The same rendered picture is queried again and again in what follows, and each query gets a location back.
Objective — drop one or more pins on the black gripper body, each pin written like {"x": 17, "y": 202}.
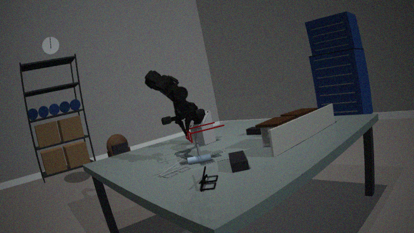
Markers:
{"x": 169, "y": 119}

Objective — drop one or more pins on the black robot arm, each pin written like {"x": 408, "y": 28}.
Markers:
{"x": 168, "y": 86}

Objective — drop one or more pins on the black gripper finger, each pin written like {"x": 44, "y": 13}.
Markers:
{"x": 187, "y": 124}
{"x": 182, "y": 127}

